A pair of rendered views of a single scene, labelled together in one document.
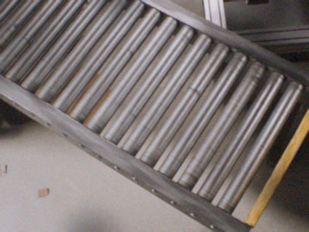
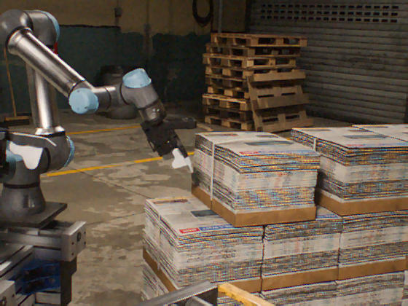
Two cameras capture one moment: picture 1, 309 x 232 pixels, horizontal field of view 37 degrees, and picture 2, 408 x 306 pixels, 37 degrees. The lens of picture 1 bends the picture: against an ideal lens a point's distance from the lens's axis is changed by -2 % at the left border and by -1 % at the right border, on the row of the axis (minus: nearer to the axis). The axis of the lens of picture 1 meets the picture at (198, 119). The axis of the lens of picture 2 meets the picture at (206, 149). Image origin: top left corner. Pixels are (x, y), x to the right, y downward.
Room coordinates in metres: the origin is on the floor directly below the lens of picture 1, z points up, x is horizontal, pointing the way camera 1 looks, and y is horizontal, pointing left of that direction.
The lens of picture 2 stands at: (0.30, 1.01, 1.44)
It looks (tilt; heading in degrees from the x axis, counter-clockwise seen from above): 12 degrees down; 282
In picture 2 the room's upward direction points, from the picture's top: 3 degrees clockwise
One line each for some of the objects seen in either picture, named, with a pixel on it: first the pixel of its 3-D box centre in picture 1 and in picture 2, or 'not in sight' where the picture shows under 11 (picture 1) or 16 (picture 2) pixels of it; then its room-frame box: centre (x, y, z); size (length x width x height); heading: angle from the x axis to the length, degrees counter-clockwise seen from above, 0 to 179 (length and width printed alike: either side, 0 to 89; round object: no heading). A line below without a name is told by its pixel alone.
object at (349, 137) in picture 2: not in sight; (351, 136); (0.22, -1.20, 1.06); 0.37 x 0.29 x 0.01; 124
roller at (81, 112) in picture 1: (117, 64); not in sight; (0.71, 0.24, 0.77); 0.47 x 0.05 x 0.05; 145
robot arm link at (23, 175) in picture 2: not in sight; (22, 159); (1.26, -0.74, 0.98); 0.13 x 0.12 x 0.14; 74
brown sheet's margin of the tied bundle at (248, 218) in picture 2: not in sight; (264, 209); (0.49, -0.88, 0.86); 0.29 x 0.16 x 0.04; 34
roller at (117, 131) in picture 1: (151, 83); not in sight; (0.63, 0.14, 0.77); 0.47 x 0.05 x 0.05; 145
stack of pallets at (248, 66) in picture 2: not in sight; (253, 79); (1.44, -7.87, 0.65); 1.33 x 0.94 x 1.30; 59
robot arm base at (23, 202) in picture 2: not in sight; (22, 194); (1.27, -0.74, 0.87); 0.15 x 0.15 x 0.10
